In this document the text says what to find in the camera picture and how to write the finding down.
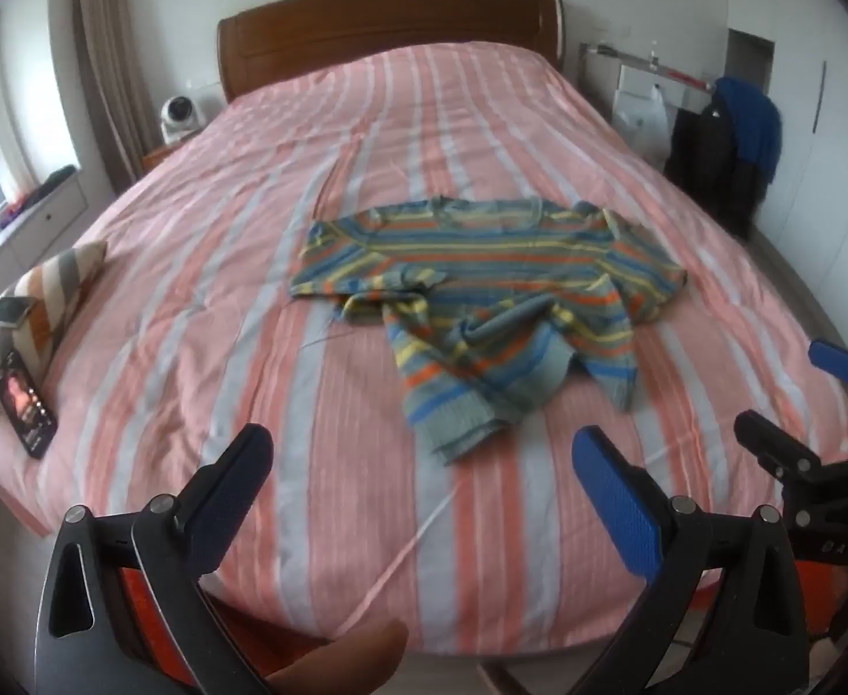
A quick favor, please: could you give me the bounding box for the pink striped bed sheet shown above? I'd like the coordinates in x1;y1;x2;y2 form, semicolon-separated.
0;39;848;656

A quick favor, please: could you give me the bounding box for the black item on ledge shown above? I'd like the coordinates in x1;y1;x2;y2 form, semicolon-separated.
29;165;79;200

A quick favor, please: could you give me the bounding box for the reddish wooden bed frame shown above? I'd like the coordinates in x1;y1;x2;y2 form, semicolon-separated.
199;586;527;695

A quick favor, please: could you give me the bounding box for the white wardrobe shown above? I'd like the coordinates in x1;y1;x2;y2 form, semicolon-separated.
724;0;848;356

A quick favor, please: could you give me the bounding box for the black smartphone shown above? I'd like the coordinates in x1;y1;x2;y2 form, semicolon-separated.
0;349;59;460

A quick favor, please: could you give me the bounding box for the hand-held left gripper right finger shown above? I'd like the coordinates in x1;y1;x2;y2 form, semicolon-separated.
571;427;809;695

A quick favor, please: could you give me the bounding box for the white desk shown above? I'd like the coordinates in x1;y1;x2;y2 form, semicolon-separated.
579;42;718;160

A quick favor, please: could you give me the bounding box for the wooden bed headboard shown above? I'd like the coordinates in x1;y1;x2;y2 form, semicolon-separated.
216;0;566;104

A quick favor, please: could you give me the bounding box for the striped knit sweater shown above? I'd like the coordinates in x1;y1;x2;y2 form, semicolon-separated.
288;195;688;464

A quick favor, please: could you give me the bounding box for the wooden nightstand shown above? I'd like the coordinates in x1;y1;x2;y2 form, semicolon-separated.
141;143;180;175

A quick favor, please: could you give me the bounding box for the silver smartphone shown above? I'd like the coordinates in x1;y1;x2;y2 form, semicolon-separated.
0;295;38;328

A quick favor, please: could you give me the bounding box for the black jacket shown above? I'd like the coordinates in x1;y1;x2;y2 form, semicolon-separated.
664;97;769;239

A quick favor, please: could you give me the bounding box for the striped pillow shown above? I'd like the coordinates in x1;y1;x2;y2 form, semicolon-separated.
0;240;108;407

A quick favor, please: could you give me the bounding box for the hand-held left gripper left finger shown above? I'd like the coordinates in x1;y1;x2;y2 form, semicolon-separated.
35;423;275;695

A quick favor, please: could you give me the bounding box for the clear plastic bag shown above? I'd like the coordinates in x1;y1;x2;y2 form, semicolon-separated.
612;83;670;164

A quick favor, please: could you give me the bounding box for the blue cloth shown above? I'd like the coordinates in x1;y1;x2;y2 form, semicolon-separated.
714;76;783;185

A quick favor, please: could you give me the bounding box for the beige curtain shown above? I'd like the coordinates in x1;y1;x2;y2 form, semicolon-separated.
72;0;151;196

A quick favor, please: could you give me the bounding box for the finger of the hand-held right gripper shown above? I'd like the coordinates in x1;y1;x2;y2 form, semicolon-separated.
807;339;848;407
734;410;848;515

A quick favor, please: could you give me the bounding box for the white window ledge cabinet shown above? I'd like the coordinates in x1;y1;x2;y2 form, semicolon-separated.
0;174;90;305

